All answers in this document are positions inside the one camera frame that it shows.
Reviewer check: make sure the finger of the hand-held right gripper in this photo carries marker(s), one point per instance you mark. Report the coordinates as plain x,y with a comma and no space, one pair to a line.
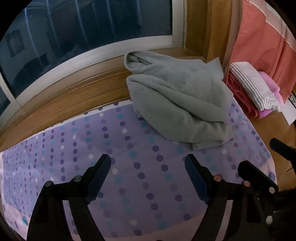
254,172
282,148

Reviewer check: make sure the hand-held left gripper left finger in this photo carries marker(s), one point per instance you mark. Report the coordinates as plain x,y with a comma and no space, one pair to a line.
101,176

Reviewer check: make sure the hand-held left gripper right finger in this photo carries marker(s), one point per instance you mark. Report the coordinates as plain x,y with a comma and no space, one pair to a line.
196,178

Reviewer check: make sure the grey fleece cloth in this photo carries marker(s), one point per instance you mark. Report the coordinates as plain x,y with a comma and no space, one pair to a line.
175,99

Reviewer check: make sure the white paper sheet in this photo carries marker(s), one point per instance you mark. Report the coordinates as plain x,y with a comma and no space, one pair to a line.
290,111

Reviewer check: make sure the purple dotted bed sheet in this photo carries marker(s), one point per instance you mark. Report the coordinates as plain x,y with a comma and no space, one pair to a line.
138,143

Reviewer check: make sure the pink folded cloth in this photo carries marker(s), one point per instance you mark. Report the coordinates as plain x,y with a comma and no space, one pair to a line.
271,85

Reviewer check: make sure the red folded cloth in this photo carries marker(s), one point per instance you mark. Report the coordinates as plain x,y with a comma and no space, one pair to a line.
240,97

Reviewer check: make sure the stack of folded cloths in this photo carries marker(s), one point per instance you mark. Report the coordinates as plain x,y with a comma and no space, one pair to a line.
254,85

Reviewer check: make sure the wooden window sill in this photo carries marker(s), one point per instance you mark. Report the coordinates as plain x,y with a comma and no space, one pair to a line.
81,92

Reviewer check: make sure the coral curtain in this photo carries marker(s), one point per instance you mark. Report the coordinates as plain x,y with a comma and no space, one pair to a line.
261,41

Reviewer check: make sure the window with white frame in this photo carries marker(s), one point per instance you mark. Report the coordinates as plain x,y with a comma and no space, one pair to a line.
92,23

